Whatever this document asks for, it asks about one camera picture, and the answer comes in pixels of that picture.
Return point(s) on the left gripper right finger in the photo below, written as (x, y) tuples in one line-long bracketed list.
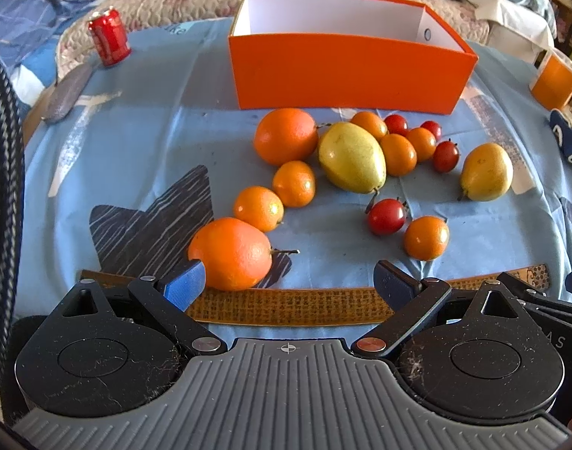
[(415, 304)]

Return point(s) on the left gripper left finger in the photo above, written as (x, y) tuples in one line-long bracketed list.
[(167, 299)]

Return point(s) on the large orange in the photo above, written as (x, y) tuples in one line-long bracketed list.
[(285, 135), (235, 254)]

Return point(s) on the small yellow pear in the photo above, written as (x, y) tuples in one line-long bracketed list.
[(487, 173)]

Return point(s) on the big green-yellow pear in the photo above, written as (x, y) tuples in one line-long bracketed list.
[(352, 159)]

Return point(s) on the small mandarin front right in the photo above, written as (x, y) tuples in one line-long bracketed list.
[(426, 238)]

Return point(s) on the red cherry tomato front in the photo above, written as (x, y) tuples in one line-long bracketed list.
[(387, 216)]

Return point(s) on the small mandarin lower left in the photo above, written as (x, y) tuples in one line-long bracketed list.
[(259, 207)]

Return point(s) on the light blue tablecloth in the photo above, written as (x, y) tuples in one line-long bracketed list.
[(170, 107)]

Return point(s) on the small mandarin centre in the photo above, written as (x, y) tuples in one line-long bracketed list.
[(400, 155)]

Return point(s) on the dark red tomato right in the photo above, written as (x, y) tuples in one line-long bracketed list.
[(446, 157)]

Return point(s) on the small mandarin right cluster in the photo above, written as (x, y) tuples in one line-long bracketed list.
[(424, 143)]

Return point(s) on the small mandarin upper left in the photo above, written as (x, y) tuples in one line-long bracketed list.
[(295, 184)]

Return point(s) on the red tomato far right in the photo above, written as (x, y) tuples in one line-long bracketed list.
[(433, 127)]

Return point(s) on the red tomato near box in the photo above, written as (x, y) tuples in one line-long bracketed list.
[(396, 124)]

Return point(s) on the small mandarin near box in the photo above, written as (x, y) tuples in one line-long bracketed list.
[(370, 122)]

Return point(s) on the blue white sock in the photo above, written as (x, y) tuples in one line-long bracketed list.
[(562, 130)]

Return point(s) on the grey feather-shaped object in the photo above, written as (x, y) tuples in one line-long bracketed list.
[(67, 92)]

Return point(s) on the orange mug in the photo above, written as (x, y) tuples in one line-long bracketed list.
[(552, 85)]

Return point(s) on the red soda can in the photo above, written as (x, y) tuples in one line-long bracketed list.
[(109, 36)]

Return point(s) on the orange cardboard box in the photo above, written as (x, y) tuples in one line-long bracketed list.
[(361, 54)]

